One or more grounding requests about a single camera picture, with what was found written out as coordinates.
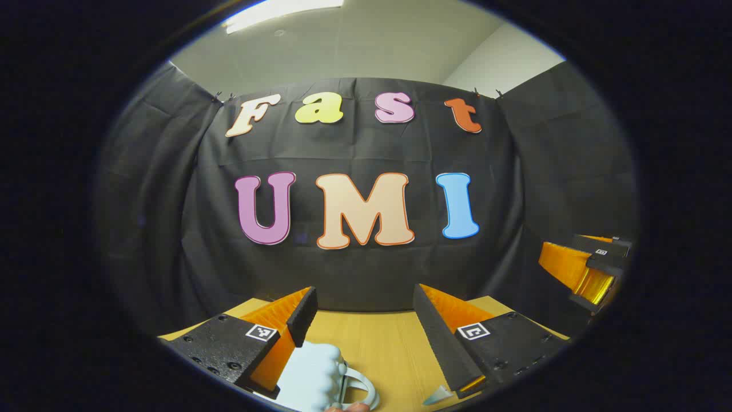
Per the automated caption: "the black backdrop cloth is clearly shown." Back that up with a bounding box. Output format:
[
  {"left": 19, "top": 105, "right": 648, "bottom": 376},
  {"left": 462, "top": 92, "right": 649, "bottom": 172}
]
[{"left": 94, "top": 60, "right": 638, "bottom": 338}]

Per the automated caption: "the pale blue pointed item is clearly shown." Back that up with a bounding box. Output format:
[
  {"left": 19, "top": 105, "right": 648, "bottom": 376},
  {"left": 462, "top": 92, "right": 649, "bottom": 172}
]
[{"left": 422, "top": 385, "right": 455, "bottom": 407}]

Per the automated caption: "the light blue suitcase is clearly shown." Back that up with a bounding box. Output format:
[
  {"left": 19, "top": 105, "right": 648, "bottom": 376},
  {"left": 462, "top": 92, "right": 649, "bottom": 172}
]
[{"left": 260, "top": 340, "right": 381, "bottom": 412}]

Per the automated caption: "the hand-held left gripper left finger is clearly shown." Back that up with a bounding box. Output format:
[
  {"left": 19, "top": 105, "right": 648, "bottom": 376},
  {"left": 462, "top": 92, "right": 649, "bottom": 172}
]
[{"left": 160, "top": 285, "right": 319, "bottom": 400}]

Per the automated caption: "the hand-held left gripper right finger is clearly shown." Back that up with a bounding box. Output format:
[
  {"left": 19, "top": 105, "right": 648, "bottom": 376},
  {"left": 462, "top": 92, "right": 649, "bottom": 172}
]
[{"left": 412, "top": 282, "right": 571, "bottom": 400}]

